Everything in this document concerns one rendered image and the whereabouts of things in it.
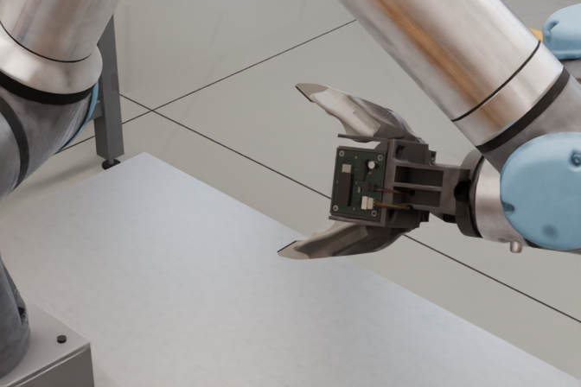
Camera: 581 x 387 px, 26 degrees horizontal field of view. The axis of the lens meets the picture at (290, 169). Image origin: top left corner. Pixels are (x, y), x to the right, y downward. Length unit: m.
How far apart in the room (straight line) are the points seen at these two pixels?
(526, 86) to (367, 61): 2.94
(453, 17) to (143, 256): 0.69
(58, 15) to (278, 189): 2.09
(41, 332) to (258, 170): 2.07
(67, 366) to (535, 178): 0.49
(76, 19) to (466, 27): 0.37
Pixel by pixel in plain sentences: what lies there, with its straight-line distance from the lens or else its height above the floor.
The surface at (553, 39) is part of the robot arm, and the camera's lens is 0.90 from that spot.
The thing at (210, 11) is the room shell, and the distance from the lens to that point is 4.04.
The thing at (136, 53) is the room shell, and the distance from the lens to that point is 3.78.
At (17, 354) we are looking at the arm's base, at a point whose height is 0.94.
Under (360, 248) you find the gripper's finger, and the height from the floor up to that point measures 1.00.
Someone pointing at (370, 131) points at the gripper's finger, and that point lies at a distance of 1.07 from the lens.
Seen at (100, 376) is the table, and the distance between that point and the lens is 1.22.
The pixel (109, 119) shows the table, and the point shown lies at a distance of 3.10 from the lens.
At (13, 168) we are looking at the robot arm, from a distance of 1.04.
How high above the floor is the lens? 1.60
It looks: 31 degrees down
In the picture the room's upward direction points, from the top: straight up
